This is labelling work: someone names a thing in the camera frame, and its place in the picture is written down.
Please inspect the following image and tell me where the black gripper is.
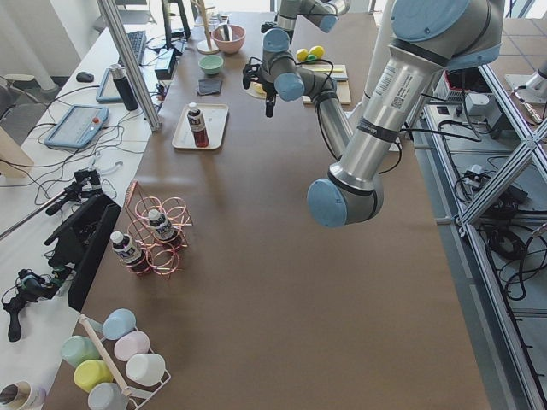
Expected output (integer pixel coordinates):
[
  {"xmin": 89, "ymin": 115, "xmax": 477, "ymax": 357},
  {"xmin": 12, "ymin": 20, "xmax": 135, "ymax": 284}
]
[{"xmin": 261, "ymin": 72, "xmax": 277, "ymax": 118}]

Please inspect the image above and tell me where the white round plate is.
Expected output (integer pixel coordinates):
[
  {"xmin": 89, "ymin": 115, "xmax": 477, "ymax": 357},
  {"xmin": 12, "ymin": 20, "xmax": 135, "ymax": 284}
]
[{"xmin": 249, "ymin": 82, "xmax": 267, "ymax": 99}]

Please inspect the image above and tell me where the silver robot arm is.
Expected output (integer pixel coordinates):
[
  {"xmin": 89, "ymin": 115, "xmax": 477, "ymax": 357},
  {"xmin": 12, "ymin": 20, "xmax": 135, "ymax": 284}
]
[
  {"xmin": 274, "ymin": 0, "xmax": 351, "ymax": 32},
  {"xmin": 256, "ymin": 1, "xmax": 504, "ymax": 227}
]

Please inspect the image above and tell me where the cream rabbit tray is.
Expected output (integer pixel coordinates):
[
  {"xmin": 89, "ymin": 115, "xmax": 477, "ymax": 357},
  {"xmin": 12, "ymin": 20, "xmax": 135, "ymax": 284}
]
[{"xmin": 172, "ymin": 103, "xmax": 229, "ymax": 150}]

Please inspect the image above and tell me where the dark drink bottle on tray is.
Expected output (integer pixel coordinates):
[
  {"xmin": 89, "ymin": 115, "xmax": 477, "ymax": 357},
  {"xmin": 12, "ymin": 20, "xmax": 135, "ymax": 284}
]
[{"xmin": 186, "ymin": 102, "xmax": 209, "ymax": 148}]

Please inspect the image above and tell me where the whole yellow lemon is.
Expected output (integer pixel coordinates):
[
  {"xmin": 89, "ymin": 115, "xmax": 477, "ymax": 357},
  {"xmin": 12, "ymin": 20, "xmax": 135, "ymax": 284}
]
[{"xmin": 296, "ymin": 49, "xmax": 309, "ymax": 62}]

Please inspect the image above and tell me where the yellow plastic knife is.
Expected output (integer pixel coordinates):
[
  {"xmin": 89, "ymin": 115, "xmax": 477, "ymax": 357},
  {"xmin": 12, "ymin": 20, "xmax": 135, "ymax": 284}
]
[{"xmin": 302, "ymin": 64, "xmax": 345, "ymax": 73}]

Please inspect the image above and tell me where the grey folded cloth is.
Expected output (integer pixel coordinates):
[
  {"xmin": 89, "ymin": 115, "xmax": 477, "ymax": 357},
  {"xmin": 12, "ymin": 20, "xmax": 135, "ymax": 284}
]
[{"xmin": 197, "ymin": 79, "xmax": 223, "ymax": 96}]

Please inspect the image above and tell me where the mint green bowl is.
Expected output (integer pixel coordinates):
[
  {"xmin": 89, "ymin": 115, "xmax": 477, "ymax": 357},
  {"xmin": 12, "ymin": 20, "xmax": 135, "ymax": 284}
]
[{"xmin": 198, "ymin": 55, "xmax": 224, "ymax": 75}]

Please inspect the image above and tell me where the steel muddler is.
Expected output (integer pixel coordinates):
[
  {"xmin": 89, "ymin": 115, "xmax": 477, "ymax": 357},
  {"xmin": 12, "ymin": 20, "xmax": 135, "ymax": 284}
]
[{"xmin": 332, "ymin": 73, "xmax": 348, "ymax": 81}]

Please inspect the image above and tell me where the wooden cutting board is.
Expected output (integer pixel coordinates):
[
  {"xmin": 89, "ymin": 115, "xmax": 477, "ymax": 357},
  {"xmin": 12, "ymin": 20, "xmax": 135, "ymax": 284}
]
[{"xmin": 313, "ymin": 64, "xmax": 351, "ymax": 106}]

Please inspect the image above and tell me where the pink ice bowl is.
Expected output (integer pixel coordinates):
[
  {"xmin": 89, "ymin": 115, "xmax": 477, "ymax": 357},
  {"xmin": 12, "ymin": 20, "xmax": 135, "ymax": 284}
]
[{"xmin": 212, "ymin": 24, "xmax": 246, "ymax": 55}]

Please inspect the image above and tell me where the wooden mug tree stand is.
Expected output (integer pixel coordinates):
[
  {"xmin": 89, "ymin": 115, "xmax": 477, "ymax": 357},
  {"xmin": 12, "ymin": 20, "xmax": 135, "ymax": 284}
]
[{"xmin": 191, "ymin": 0, "xmax": 220, "ymax": 56}]

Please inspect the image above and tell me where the steel ice scoop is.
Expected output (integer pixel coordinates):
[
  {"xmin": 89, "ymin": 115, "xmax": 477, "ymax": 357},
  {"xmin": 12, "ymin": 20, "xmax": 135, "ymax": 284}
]
[{"xmin": 217, "ymin": 24, "xmax": 234, "ymax": 42}]

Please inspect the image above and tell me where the black keyboard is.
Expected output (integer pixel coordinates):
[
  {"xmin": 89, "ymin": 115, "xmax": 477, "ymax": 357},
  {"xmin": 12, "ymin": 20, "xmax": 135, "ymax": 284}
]
[{"xmin": 126, "ymin": 31, "xmax": 147, "ymax": 65}]

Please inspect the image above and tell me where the black thermos bottle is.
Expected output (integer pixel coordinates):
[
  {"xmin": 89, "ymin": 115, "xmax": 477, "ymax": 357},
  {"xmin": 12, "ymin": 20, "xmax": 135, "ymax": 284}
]
[{"xmin": 109, "ymin": 64, "xmax": 138, "ymax": 111}]

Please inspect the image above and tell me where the blue teach pendant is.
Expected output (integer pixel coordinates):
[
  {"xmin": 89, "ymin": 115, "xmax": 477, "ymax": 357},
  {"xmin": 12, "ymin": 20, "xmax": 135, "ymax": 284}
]
[
  {"xmin": 96, "ymin": 68, "xmax": 122, "ymax": 103},
  {"xmin": 44, "ymin": 105, "xmax": 109, "ymax": 149}
]

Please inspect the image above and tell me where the bottle in rack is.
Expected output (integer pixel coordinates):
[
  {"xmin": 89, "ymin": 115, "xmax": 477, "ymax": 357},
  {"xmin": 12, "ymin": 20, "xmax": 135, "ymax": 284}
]
[
  {"xmin": 110, "ymin": 231, "xmax": 151, "ymax": 275},
  {"xmin": 148, "ymin": 208, "xmax": 182, "ymax": 249}
]

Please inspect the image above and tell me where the black computer mouse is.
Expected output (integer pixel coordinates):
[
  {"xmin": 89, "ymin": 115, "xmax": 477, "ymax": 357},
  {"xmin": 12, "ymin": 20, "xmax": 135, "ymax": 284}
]
[{"xmin": 76, "ymin": 72, "xmax": 94, "ymax": 83}]

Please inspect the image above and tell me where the blue cup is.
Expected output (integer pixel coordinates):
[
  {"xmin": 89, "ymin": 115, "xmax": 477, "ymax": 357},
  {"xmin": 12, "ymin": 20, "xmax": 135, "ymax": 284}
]
[{"xmin": 102, "ymin": 308, "xmax": 136, "ymax": 341}]

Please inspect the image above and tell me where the pink cup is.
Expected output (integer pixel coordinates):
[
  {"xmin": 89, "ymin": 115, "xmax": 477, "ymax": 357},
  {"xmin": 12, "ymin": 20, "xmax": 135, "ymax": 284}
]
[{"xmin": 114, "ymin": 331, "xmax": 150, "ymax": 362}]

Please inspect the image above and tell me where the white cup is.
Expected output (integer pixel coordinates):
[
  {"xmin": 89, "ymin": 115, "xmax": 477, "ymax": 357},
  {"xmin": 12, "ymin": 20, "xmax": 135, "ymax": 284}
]
[{"xmin": 126, "ymin": 353, "xmax": 166, "ymax": 387}]

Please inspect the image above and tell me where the green cup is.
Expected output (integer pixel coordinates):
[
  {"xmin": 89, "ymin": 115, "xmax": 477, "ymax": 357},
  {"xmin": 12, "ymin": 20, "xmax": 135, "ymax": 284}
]
[{"xmin": 61, "ymin": 336, "xmax": 100, "ymax": 368}]

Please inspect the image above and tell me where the yellow cup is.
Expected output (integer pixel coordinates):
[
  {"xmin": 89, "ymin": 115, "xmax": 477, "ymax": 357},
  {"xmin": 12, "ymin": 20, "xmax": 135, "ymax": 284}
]
[{"xmin": 74, "ymin": 360, "xmax": 114, "ymax": 393}]

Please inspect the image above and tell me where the grey cup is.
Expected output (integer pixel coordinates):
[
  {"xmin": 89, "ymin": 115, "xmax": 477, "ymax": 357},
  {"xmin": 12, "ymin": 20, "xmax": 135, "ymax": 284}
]
[{"xmin": 87, "ymin": 383, "xmax": 128, "ymax": 410}]

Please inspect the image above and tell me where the aluminium frame post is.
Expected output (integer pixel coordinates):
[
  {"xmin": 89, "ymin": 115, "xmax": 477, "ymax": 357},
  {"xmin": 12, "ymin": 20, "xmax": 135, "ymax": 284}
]
[{"xmin": 97, "ymin": 0, "xmax": 162, "ymax": 132}]

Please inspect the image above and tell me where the copper wire bottle rack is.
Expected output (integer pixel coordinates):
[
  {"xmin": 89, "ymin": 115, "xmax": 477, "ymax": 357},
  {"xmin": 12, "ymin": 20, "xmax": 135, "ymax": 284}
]
[{"xmin": 123, "ymin": 180, "xmax": 193, "ymax": 279}]

